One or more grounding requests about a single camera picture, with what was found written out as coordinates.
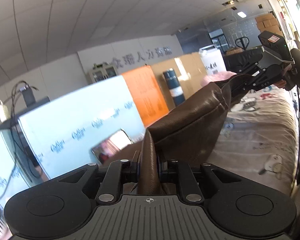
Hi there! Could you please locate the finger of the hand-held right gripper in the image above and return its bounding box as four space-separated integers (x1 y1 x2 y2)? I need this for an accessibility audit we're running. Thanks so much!
230 78 262 94
236 64 265 82

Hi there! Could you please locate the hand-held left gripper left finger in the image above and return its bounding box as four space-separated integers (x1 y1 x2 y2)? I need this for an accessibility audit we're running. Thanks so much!
58 159 142 203

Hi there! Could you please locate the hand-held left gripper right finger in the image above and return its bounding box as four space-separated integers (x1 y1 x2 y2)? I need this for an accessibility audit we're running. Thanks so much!
158 159 243 203

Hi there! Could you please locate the brown leather garment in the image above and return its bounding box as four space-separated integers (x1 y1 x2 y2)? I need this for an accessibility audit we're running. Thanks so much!
100 73 256 196

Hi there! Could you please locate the person's right hand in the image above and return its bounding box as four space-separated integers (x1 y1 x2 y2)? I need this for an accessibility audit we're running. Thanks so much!
276 78 291 90

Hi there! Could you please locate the black sofa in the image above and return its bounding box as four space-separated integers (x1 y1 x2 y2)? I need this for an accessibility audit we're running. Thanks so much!
224 47 265 73

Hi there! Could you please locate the flat open cardboard box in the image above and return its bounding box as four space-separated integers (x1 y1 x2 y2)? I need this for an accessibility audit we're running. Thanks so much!
226 47 243 56

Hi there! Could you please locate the stack of cardboard boxes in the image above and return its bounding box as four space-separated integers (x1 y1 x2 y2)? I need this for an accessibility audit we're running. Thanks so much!
255 13 284 37

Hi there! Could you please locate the pink knitted cloth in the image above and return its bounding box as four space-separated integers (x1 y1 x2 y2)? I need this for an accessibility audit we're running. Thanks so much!
200 70 237 87

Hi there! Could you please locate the glossy colourful picture board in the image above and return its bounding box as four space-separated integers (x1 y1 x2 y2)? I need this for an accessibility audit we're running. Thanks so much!
90 129 133 164

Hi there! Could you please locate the white printed bag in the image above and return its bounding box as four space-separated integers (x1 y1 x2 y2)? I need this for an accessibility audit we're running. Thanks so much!
198 44 227 77

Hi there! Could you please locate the brown taped cardboard box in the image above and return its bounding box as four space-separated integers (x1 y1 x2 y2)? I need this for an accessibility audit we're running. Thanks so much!
150 52 208 101

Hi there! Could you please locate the dark blue vacuum bottle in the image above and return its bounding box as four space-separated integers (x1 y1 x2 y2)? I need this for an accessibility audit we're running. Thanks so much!
163 68 186 107

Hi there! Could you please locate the light blue printed cardboard box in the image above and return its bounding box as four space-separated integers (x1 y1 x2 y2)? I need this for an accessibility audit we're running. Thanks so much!
0 129 33 207
17 75 147 181

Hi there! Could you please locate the orange printed cardboard box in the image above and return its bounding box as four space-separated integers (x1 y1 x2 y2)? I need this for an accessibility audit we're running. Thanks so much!
121 65 170 128

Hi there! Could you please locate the glass door cabinet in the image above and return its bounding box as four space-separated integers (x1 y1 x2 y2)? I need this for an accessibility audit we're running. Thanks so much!
88 62 119 84

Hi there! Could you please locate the black power adapter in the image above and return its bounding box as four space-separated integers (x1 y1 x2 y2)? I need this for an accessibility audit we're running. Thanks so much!
19 85 38 107

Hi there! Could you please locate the white charger plug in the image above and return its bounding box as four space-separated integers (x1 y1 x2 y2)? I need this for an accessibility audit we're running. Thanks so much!
0 99 10 123

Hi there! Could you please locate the window with yellow frame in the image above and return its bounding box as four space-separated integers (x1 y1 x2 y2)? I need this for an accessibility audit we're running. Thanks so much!
271 0 300 46

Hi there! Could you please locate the power adapter with cables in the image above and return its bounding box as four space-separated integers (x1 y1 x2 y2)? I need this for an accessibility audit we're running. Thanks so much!
10 80 40 183

